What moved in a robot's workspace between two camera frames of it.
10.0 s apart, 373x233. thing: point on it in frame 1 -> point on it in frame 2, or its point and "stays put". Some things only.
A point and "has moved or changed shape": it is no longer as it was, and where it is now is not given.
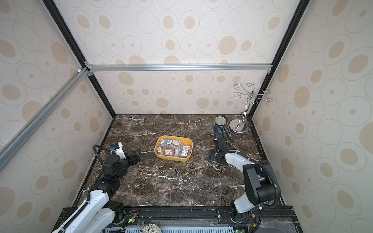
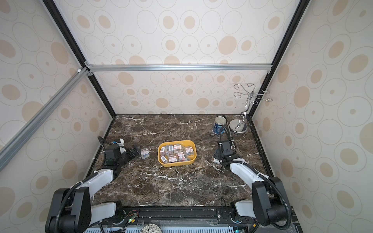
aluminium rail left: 11,146 stays put
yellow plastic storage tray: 174,147 has moved or changed shape
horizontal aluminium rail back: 164,67 stays put
